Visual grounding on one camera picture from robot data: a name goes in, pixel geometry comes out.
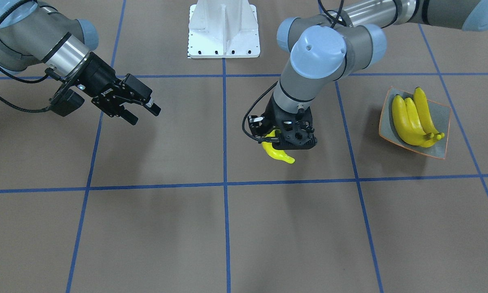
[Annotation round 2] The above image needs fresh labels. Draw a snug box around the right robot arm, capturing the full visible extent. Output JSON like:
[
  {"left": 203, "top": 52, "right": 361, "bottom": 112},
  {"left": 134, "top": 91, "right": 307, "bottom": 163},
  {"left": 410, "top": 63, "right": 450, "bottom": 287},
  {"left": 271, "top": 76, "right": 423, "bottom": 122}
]
[{"left": 0, "top": 0, "right": 161, "bottom": 125}]

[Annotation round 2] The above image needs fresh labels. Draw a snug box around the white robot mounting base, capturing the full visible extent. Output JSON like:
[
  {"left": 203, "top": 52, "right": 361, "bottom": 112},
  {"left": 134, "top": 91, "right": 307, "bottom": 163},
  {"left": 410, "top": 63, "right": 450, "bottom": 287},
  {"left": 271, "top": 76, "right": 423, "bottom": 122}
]
[{"left": 187, "top": 0, "right": 261, "bottom": 58}]

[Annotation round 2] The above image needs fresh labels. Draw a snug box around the yellow banana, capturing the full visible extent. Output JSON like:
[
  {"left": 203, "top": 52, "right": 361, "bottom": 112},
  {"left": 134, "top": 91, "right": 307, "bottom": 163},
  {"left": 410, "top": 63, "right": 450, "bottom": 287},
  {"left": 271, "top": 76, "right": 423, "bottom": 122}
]
[
  {"left": 392, "top": 95, "right": 434, "bottom": 146},
  {"left": 413, "top": 87, "right": 445, "bottom": 140},
  {"left": 404, "top": 98, "right": 444, "bottom": 141}
]

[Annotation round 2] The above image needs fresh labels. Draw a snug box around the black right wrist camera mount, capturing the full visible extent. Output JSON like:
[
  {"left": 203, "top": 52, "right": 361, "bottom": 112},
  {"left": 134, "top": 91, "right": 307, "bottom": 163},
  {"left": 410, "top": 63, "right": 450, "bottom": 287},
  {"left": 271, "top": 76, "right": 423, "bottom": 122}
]
[{"left": 49, "top": 81, "right": 85, "bottom": 117}]

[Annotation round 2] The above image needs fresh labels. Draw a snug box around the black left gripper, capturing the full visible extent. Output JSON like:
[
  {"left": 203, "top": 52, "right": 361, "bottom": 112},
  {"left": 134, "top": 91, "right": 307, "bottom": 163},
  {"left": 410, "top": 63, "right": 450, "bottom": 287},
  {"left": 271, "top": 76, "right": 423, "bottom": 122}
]
[{"left": 247, "top": 98, "right": 312, "bottom": 144}]

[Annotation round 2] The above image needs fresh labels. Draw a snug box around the yellow banana basket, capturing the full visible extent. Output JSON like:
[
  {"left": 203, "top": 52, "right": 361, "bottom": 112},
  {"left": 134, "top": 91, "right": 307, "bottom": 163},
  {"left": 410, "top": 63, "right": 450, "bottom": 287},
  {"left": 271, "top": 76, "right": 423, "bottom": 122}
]
[{"left": 261, "top": 142, "right": 296, "bottom": 164}]

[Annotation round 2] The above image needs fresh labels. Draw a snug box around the grey square plate orange rim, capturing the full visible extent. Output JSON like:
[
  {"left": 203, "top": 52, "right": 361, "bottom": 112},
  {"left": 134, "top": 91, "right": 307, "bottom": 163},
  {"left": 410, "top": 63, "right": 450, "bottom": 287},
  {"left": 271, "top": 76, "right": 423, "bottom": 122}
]
[{"left": 378, "top": 86, "right": 452, "bottom": 160}]

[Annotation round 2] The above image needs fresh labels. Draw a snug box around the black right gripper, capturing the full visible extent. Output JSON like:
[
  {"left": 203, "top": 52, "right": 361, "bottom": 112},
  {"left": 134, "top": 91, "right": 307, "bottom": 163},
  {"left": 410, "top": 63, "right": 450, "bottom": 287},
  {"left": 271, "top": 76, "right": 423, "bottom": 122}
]
[{"left": 63, "top": 52, "right": 161, "bottom": 125}]

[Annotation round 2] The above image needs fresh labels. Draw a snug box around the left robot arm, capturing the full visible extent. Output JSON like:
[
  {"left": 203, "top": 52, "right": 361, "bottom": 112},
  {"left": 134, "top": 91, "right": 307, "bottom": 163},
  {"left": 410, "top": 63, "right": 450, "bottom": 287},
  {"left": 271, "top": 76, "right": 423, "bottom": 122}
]
[{"left": 242, "top": 0, "right": 488, "bottom": 150}]

